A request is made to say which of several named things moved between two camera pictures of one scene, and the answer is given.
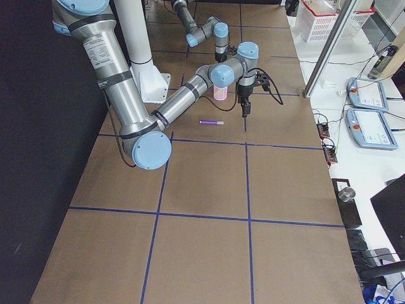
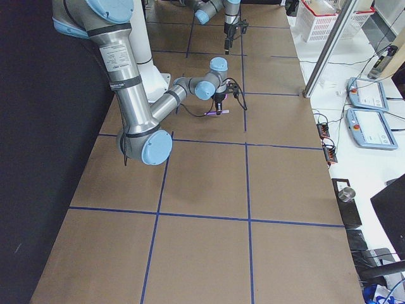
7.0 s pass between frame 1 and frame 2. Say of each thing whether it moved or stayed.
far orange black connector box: stayed
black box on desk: stayed
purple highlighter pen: moved
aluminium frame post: stayed
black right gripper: moved
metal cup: stayed
